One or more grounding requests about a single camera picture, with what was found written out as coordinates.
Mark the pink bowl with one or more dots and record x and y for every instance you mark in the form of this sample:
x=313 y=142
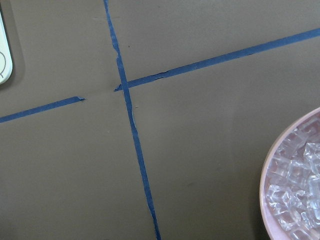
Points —
x=265 y=200

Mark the clear ice cubes pile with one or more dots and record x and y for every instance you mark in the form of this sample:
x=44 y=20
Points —
x=295 y=185

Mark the cream bear serving tray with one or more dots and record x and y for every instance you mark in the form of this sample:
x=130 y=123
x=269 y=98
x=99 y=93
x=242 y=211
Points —
x=6 y=63

